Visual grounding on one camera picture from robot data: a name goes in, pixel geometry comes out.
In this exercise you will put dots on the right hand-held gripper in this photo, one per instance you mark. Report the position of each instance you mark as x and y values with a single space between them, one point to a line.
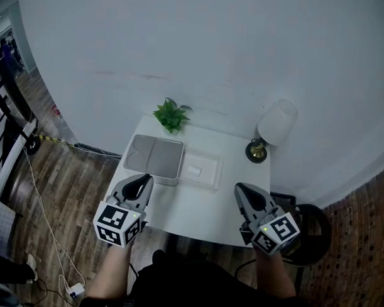
274 234

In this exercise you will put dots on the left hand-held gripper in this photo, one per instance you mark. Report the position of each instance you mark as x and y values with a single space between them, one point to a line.
114 222

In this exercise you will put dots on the clear plastic container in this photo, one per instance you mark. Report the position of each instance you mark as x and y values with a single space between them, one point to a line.
210 169

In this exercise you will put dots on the person's right forearm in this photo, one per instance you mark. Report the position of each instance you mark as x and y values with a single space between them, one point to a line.
274 275

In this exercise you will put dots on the person's left forearm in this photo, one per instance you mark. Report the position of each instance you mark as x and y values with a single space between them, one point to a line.
111 269

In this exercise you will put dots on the white table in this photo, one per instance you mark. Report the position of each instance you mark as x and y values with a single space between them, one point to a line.
196 213

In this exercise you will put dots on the white shade table lamp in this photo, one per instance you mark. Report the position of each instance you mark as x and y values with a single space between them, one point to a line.
276 124

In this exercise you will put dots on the green potted plant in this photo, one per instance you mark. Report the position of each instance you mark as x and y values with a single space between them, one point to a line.
171 116

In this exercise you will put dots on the person's black clothing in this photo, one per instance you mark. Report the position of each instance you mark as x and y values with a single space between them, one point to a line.
190 288

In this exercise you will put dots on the white power adapter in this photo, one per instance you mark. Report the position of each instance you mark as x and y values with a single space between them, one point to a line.
75 291

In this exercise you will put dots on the black stair railing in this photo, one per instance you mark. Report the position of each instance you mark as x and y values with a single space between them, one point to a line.
0 136

